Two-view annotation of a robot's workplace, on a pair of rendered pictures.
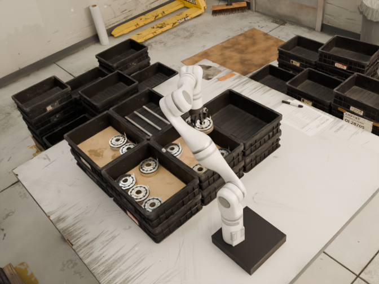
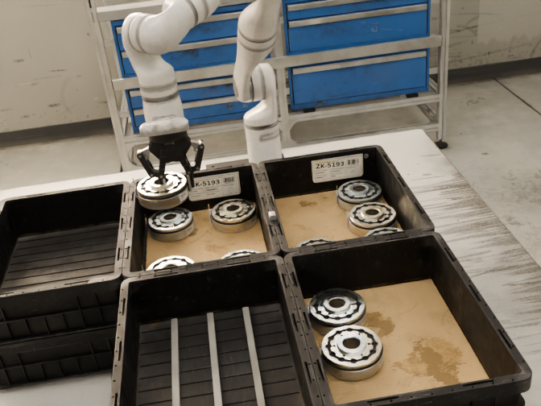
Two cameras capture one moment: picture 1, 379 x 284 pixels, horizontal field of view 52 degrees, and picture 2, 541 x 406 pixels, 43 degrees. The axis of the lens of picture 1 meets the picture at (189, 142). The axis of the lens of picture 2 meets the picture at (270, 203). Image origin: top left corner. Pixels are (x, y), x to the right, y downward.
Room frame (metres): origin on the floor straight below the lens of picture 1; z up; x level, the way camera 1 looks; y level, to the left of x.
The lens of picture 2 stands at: (2.46, 0.74, 1.65)
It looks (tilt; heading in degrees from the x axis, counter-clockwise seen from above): 30 degrees down; 210
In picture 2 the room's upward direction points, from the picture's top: 6 degrees counter-clockwise
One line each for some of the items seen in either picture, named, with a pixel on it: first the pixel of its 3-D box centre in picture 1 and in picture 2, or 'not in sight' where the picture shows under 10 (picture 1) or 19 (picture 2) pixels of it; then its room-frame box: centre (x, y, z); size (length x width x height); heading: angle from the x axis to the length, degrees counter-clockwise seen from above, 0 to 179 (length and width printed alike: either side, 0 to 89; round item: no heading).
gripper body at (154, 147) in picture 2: (195, 111); (168, 138); (1.48, -0.05, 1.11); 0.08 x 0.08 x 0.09
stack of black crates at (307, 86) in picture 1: (316, 102); not in sight; (2.39, -1.04, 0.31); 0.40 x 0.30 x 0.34; 35
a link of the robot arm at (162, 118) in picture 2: (191, 97); (162, 109); (1.50, -0.04, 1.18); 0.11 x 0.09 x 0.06; 35
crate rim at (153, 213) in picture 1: (149, 176); (337, 196); (1.29, 0.22, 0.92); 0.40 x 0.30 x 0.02; 35
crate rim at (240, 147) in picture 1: (195, 143); (198, 217); (1.46, -0.03, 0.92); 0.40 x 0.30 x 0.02; 35
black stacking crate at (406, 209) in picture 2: (150, 183); (338, 217); (1.29, 0.22, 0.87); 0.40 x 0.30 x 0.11; 35
